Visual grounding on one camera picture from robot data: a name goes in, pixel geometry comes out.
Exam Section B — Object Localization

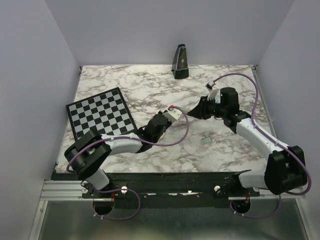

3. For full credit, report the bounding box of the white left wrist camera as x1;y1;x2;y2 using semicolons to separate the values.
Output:
159;106;182;124

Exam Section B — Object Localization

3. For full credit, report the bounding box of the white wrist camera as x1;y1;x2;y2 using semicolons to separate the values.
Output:
159;106;182;124
205;82;220;101

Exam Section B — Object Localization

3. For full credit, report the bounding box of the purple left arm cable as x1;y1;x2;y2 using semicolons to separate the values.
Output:
65;104;190;175

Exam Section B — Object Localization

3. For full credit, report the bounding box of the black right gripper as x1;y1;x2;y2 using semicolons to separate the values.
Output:
189;95;228;120

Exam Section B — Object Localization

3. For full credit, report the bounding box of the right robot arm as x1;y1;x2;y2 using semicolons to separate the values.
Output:
187;87;308;196

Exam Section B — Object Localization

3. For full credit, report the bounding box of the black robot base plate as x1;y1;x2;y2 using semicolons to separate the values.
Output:
79;172;263;213

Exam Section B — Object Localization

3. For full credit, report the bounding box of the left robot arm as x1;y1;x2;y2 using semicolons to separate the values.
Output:
64;108;181;198

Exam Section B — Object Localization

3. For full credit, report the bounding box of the black metronome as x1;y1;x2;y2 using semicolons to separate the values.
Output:
171;44;189;80

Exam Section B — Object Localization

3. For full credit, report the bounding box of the black white chessboard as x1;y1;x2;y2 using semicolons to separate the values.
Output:
66;87;138;140

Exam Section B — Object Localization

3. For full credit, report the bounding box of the small grey staple tray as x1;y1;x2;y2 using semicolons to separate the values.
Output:
200;136;212;145

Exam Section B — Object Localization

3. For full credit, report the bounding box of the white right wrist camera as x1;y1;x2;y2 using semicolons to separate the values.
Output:
205;82;220;101

